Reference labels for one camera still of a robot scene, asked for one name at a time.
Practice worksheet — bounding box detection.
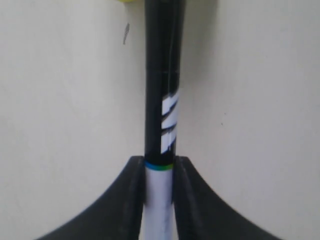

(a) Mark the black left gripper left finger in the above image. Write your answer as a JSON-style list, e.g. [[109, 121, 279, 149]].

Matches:
[[40, 156, 145, 240]]

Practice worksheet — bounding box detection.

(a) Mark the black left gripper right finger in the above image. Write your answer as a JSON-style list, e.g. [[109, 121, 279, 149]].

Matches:
[[173, 156, 278, 240]]

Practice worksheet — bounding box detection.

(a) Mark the black and white marker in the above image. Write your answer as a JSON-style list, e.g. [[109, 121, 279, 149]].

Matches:
[[144, 0, 186, 240]]

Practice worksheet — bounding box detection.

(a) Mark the yellow foam cube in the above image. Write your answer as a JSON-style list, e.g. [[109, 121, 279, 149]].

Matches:
[[118, 0, 139, 4]]

